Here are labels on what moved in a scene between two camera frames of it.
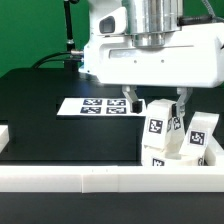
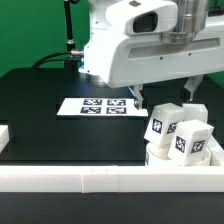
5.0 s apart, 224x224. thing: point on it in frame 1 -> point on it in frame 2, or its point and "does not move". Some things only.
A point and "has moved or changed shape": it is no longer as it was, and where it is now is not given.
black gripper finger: [178, 108] -> [191, 83]
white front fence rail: [111, 179] does not move
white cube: [175, 135] -> [195, 111]
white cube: [159, 113] has moved or changed shape
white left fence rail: [4, 136] does not move
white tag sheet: [97, 106] does not move
